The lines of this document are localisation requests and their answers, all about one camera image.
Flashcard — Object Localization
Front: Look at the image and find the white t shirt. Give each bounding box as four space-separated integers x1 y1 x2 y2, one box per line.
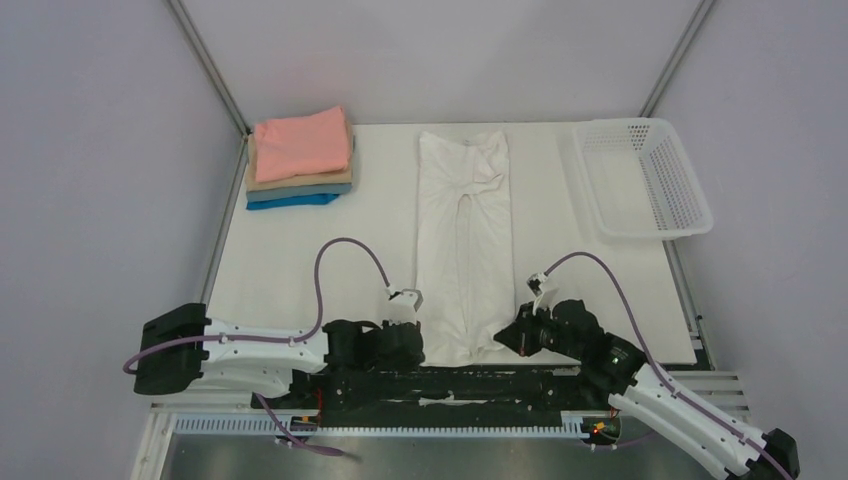
415 131 516 367

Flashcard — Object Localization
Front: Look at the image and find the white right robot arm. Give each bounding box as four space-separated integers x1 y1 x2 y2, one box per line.
494 300 800 479

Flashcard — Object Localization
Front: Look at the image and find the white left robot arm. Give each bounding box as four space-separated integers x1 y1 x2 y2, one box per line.
123 303 425 408

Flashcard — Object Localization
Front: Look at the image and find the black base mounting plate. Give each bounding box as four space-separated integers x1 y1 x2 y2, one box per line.
265 365 612 427

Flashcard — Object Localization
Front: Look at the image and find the white perforated plastic basket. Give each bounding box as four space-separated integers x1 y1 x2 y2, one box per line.
572 117 714 241

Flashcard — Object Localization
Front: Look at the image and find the folded bright blue t shirt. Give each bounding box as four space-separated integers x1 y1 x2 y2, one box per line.
246 193 339 211

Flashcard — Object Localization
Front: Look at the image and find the folded grey-blue t shirt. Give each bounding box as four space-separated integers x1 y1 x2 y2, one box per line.
246 183 353 202

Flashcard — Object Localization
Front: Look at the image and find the folded beige t shirt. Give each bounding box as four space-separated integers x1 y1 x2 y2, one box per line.
245 124 354 193

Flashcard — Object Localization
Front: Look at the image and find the folded pink t shirt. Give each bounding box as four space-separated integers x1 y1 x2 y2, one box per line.
253 106 352 183

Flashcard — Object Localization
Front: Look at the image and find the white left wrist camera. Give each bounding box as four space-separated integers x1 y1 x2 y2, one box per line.
385 285 423 324

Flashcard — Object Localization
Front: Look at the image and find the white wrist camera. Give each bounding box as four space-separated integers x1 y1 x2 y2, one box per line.
385 285 423 324
526 272 559 314

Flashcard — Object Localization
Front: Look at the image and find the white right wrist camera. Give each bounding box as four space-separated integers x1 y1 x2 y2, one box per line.
526 272 559 314

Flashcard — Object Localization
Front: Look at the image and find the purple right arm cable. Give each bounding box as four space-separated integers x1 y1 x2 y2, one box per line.
539 251 796 480

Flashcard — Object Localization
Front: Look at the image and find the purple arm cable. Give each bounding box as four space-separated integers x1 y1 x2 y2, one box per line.
122 237 393 458
539 251 796 480

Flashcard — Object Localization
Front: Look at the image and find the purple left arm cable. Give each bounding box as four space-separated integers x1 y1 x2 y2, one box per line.
122 237 393 458

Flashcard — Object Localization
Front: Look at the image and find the white slotted cable duct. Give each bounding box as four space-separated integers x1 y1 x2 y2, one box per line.
173 413 589 440

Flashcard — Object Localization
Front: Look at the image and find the right aluminium frame post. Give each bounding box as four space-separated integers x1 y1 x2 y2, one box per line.
638 0 717 118

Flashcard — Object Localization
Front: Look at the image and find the aluminium frame post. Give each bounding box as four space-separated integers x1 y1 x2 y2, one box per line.
163 0 251 137
638 0 717 118

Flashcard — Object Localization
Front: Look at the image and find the left aluminium frame post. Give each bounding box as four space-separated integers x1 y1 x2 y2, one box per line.
163 0 251 137

